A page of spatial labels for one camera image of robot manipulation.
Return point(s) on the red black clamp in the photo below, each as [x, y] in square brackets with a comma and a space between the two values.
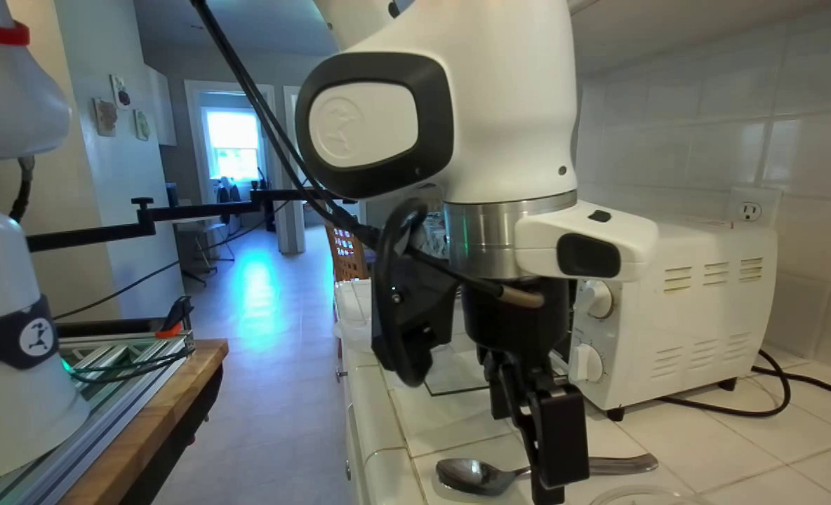
[176, 321]

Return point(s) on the wooden table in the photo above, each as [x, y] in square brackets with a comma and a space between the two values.
[154, 421]

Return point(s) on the white toaster oven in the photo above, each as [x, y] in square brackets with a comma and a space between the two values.
[699, 317]

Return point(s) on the grey bin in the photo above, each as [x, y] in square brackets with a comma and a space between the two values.
[290, 229]

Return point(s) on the bright window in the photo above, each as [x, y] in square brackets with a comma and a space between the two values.
[231, 143]

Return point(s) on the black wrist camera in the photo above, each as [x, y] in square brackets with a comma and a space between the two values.
[414, 297]

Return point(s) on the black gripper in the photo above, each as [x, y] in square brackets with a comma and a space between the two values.
[519, 324]

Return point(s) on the grey metal mounting plate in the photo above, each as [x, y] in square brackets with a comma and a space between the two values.
[109, 373]

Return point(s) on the silver metal spoon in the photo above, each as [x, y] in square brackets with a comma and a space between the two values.
[477, 476]

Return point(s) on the white oven knob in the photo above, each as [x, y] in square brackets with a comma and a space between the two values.
[596, 297]
[586, 362]

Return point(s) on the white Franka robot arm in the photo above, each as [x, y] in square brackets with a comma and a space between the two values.
[509, 112]

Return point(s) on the white wall outlet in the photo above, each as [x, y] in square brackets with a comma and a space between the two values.
[750, 209]

